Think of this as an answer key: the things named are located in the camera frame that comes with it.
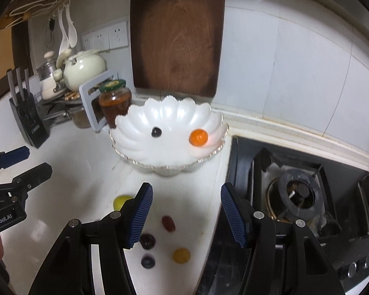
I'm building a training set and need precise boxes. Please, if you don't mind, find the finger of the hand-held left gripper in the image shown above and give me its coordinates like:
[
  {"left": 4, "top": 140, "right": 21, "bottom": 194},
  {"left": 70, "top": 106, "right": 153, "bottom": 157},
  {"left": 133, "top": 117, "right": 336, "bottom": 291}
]
[
  {"left": 0, "top": 163, "right": 53, "bottom": 205},
  {"left": 0, "top": 146, "right": 30, "bottom": 180}
]

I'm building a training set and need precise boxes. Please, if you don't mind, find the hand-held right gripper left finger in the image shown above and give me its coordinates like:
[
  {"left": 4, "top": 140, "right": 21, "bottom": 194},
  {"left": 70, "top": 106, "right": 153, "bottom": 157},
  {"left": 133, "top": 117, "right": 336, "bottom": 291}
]
[{"left": 28, "top": 182, "right": 154, "bottom": 295}]

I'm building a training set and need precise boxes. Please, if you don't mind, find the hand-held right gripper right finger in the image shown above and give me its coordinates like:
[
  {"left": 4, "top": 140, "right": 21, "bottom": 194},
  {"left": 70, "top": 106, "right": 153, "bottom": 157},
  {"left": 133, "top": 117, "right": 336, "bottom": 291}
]
[{"left": 220, "top": 182, "right": 348, "bottom": 295}]

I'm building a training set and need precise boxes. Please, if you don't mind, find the yellow-green plum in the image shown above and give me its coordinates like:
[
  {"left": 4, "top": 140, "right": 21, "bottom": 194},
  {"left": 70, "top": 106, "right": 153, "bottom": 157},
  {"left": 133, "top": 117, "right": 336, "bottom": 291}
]
[{"left": 113, "top": 194, "right": 132, "bottom": 211}]

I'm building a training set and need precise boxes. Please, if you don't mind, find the small dark grape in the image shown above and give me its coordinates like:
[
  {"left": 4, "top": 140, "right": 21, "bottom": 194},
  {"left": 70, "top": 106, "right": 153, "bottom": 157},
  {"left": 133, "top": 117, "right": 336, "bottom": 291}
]
[{"left": 141, "top": 254, "right": 156, "bottom": 269}]

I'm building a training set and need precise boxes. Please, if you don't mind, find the yellow longan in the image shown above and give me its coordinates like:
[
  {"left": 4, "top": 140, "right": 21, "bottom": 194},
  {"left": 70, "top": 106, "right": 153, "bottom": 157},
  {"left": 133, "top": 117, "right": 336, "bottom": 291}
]
[{"left": 172, "top": 247, "right": 191, "bottom": 264}]

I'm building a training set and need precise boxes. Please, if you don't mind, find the white scalloped bowl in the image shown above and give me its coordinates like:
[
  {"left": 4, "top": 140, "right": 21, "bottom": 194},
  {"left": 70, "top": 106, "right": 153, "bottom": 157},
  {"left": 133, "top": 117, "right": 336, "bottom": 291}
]
[{"left": 108, "top": 96, "right": 230, "bottom": 177}]

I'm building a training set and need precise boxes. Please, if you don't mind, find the small red jujube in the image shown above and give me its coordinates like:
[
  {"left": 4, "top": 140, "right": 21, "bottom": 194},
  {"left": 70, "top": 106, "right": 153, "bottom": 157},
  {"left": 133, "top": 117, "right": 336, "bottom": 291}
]
[{"left": 162, "top": 216, "right": 176, "bottom": 232}]

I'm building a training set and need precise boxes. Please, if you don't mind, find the steel pan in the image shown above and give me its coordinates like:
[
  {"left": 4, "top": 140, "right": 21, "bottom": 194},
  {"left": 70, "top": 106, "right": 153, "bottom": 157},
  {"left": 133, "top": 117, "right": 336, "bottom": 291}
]
[{"left": 41, "top": 106, "right": 71, "bottom": 125}]

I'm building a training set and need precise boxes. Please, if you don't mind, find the black gas stove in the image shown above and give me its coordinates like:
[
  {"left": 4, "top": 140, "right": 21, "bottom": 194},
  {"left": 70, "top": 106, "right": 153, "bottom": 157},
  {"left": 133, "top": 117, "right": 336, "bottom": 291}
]
[{"left": 200, "top": 135, "right": 369, "bottom": 295}]

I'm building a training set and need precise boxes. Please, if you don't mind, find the metal countertop shelf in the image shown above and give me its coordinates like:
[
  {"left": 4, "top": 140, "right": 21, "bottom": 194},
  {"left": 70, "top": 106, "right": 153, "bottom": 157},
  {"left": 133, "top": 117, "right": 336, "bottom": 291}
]
[{"left": 35, "top": 94, "right": 82, "bottom": 128}]

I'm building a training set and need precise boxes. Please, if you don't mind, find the black pan support grate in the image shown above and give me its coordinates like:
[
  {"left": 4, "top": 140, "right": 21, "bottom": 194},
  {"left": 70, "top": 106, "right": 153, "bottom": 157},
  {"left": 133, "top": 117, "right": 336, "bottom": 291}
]
[
  {"left": 355, "top": 175, "right": 369, "bottom": 234},
  {"left": 250, "top": 147, "right": 345, "bottom": 240}
]

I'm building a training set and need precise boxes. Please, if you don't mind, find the round stove burner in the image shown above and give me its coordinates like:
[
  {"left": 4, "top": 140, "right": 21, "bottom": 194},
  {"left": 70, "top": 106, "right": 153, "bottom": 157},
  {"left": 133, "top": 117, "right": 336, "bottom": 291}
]
[{"left": 266, "top": 167, "right": 326, "bottom": 222}]

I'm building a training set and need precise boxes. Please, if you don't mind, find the glass jar with metal lid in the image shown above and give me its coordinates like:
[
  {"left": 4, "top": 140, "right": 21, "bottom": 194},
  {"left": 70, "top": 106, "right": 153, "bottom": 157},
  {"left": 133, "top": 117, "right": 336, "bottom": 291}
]
[{"left": 66, "top": 104, "right": 91, "bottom": 129}]

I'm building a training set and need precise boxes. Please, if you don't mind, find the small white pot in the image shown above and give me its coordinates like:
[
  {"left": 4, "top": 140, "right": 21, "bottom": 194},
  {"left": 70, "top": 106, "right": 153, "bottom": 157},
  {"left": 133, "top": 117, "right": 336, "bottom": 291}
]
[{"left": 40, "top": 78, "right": 66, "bottom": 100}]

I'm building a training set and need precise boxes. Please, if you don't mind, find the small orange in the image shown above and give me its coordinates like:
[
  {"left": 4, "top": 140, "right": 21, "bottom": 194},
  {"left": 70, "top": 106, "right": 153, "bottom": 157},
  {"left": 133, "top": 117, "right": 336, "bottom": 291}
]
[{"left": 189, "top": 128, "right": 209, "bottom": 147}]

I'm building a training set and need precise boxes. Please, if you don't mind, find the glass jar with green lid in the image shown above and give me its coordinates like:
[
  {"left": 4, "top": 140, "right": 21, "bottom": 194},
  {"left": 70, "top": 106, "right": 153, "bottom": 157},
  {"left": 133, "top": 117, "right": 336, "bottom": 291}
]
[{"left": 98, "top": 79, "right": 133, "bottom": 130}]

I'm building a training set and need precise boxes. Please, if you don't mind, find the cream ceramic pot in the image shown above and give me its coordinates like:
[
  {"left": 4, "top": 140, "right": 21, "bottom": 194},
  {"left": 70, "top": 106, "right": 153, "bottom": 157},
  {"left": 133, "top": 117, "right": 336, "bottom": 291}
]
[{"left": 63, "top": 49, "right": 107, "bottom": 92}]

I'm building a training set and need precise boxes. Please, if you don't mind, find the white hanging spoon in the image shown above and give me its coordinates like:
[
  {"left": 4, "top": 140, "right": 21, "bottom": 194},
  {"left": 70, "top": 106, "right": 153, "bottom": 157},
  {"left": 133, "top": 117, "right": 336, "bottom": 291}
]
[
  {"left": 57, "top": 8, "right": 71, "bottom": 57},
  {"left": 66, "top": 3, "right": 78, "bottom": 48}
]

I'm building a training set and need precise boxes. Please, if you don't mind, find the dark hanging utensil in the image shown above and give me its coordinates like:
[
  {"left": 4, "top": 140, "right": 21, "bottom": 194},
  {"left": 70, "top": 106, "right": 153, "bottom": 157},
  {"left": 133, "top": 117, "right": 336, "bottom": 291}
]
[{"left": 43, "top": 18, "right": 56, "bottom": 48}]

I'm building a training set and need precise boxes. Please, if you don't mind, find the dark wooden cutting board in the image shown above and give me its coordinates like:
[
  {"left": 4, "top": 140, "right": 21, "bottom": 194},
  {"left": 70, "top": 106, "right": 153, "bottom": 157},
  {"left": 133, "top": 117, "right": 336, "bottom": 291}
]
[{"left": 130, "top": 0, "right": 226, "bottom": 98}]

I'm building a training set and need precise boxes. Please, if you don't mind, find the white rectangular frame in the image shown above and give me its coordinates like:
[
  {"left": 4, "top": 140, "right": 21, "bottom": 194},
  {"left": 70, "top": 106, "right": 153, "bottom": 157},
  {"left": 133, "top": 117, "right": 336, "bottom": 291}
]
[{"left": 79, "top": 70, "right": 120, "bottom": 130}]

